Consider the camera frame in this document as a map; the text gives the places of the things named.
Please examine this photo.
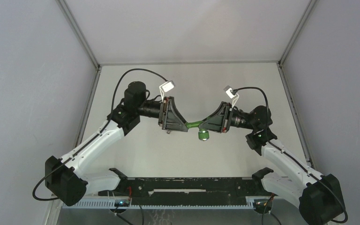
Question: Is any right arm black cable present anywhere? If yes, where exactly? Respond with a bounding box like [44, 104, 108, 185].
[234, 87, 349, 224]

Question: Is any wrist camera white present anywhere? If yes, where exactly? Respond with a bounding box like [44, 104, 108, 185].
[224, 86, 239, 108]
[159, 81, 175, 101]

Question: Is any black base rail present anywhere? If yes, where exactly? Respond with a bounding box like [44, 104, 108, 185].
[98, 168, 271, 205]

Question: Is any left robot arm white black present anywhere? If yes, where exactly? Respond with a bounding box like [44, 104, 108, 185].
[45, 81, 188, 206]

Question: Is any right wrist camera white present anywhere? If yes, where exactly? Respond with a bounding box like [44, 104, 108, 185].
[224, 86, 239, 108]

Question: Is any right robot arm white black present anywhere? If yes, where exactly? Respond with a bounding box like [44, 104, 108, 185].
[198, 102, 348, 225]

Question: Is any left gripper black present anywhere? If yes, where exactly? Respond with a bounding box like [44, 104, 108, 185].
[136, 97, 188, 133]

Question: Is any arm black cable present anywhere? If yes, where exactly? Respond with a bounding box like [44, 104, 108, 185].
[234, 87, 349, 224]
[32, 68, 170, 202]

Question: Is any white slotted cable duct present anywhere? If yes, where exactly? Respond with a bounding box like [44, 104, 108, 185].
[62, 198, 255, 210]

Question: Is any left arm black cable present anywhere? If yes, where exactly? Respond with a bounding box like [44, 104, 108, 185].
[32, 68, 170, 202]

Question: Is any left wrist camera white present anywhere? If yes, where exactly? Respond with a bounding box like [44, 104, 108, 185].
[159, 81, 175, 101]

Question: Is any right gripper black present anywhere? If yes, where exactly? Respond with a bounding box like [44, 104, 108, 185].
[198, 101, 256, 133]

